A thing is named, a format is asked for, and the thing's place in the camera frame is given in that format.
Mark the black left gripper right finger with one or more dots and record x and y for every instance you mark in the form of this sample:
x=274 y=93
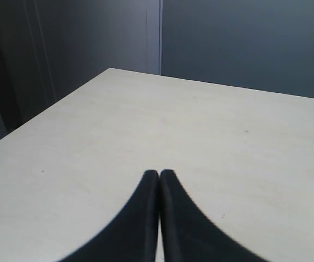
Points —
x=187 y=234

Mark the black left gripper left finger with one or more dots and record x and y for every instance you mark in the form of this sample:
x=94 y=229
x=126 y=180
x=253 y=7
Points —
x=132 y=235

